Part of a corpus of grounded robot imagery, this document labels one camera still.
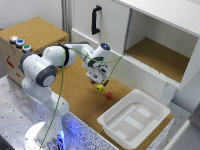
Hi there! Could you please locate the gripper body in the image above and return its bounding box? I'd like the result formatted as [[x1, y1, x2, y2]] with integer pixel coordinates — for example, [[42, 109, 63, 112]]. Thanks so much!
[[87, 62, 112, 84]]

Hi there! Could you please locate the yellow block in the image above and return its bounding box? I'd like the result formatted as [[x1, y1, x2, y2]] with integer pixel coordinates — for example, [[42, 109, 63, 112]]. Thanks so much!
[[96, 83, 105, 93]]

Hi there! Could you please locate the pink block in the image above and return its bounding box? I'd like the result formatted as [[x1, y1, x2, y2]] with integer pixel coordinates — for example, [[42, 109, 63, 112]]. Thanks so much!
[[105, 92, 114, 100]]

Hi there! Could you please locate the white sliding door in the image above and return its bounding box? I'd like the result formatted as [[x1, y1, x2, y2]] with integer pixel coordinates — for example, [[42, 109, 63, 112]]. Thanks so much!
[[72, 0, 131, 56]]

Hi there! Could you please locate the white plastic box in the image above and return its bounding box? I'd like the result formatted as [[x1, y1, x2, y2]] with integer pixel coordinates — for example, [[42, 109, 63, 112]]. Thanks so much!
[[96, 88, 172, 150]]

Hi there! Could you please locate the white cabinet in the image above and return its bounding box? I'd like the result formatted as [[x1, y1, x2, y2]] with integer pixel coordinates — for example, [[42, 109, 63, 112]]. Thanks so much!
[[70, 0, 200, 108]]

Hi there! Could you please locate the wooden drawer box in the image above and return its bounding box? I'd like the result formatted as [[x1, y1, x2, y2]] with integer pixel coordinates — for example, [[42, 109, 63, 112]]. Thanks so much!
[[0, 16, 71, 86]]

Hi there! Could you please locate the green button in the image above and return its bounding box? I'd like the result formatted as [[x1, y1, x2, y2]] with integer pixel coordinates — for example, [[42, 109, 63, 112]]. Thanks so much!
[[21, 43, 33, 54]]

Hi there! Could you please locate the blue button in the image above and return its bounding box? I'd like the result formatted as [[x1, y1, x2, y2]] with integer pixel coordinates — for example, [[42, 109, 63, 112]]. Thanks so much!
[[15, 38, 26, 48]]

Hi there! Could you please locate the red button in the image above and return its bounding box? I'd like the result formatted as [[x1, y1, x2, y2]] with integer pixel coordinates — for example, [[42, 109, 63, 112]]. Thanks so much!
[[8, 34, 19, 45]]

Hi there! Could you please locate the green cable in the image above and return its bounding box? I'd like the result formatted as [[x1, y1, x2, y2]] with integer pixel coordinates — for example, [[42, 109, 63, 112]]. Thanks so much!
[[38, 47, 124, 150]]

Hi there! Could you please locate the black door handle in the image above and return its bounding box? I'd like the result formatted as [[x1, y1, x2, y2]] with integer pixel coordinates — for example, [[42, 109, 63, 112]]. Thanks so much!
[[91, 4, 103, 36]]

